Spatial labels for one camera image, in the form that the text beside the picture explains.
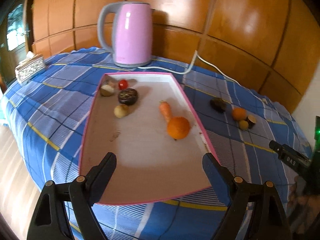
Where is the dark cylinder beige top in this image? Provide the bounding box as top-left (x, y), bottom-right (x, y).
top-left (245, 114), bottom-right (257, 129)

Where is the small beige ball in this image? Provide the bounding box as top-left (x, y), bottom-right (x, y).
top-left (238, 120), bottom-right (249, 131)
top-left (114, 104), bottom-right (130, 118)

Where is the orange tangerine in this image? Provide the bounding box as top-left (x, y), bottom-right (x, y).
top-left (167, 116), bottom-right (190, 140)
top-left (232, 107), bottom-right (247, 121)

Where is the dark brown fruit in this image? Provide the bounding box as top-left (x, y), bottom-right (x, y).
top-left (118, 88), bottom-right (138, 106)
top-left (209, 98), bottom-right (227, 113)

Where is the cut cylinder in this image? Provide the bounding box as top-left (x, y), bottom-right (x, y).
top-left (99, 80), bottom-right (116, 97)

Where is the small orange carrot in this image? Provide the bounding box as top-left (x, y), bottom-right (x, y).
top-left (159, 100), bottom-right (172, 123)

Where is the red cherry tomato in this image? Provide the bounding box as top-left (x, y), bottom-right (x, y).
top-left (118, 79), bottom-right (129, 90)

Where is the blue plaid tablecloth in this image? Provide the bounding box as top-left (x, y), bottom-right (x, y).
top-left (1, 47), bottom-right (312, 239)

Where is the wooden panel cabinet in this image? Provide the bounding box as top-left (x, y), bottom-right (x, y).
top-left (32, 0), bottom-right (319, 113)

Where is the pink shallow tray box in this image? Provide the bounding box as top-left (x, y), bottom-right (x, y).
top-left (79, 72), bottom-right (214, 205)

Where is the patterned tissue box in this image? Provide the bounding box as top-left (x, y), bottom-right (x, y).
top-left (15, 51), bottom-right (47, 85)

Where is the pink electric kettle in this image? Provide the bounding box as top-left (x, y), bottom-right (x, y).
top-left (97, 1), bottom-right (153, 68)

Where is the white power cord with plug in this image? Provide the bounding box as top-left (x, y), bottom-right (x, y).
top-left (137, 50), bottom-right (268, 104)

